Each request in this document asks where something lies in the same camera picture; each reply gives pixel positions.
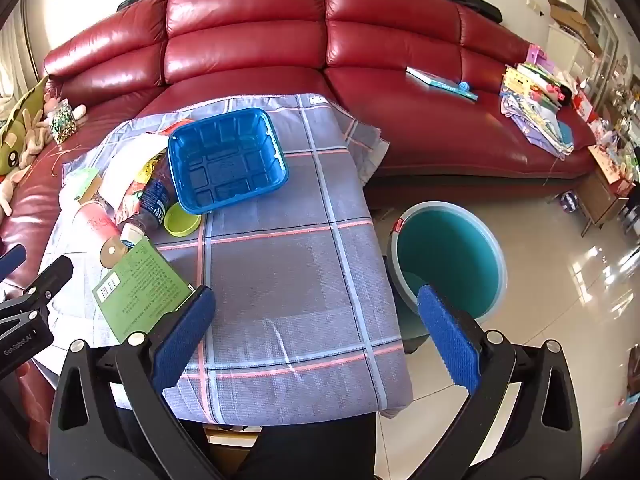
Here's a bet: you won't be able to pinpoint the wooden side table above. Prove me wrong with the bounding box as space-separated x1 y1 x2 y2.
575 145 631 238

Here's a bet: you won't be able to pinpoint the green plush toy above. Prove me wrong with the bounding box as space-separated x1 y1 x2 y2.
0 76 51 176

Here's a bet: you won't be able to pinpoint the red gift bag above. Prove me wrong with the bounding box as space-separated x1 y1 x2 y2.
572 80 601 121

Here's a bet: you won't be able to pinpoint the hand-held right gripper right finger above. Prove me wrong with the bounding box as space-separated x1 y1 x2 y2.
400 284 596 480

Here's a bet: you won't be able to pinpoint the thin blue book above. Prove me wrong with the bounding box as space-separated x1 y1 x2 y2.
405 66 479 101

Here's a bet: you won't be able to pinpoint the red leather sofa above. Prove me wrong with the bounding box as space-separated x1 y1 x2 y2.
0 0 601 411

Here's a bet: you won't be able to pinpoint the white cabinet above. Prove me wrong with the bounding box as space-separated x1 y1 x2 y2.
545 25 596 81

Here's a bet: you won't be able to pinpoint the cardboard box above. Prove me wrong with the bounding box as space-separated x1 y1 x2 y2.
546 0 603 56

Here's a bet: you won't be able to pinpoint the blue plastic tray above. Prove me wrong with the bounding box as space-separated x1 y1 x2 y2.
167 108 290 216

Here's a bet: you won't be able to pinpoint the pink printed cup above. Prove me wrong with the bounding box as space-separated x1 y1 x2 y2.
70 202 123 246

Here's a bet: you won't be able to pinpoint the pile of folded clothes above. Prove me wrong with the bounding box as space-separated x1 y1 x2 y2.
500 62 576 156

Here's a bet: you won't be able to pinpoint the red snack bag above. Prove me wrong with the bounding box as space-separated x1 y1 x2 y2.
112 160 166 223

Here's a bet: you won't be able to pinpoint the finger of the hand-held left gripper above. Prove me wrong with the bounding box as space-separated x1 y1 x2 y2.
0 244 27 281
0 255 74 323

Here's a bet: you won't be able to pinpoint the dark plastic bottle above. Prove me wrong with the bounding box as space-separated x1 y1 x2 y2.
120 152 176 248

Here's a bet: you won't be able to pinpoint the green white sachet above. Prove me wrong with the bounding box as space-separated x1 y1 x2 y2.
62 167 103 203

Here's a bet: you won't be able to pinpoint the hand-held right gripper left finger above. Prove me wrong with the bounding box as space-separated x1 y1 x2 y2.
47 285 226 480

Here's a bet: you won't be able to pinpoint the green paper box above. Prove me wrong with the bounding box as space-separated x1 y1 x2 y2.
92 237 196 346

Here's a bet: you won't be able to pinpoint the jar of beads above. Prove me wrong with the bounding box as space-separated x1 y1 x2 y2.
47 100 78 143

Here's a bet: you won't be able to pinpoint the green plastic lid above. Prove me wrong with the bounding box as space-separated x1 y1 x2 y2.
164 202 203 237

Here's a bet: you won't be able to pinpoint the grey plaid cloth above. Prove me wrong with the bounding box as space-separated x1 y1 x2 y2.
40 92 416 426

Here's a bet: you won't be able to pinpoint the grey teal bin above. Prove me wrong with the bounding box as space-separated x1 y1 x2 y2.
387 201 508 323

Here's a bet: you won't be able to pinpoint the plush toys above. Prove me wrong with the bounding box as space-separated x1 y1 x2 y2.
0 92 88 216

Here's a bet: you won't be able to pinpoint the white plastic bag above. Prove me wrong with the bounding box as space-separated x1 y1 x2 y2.
102 132 168 186

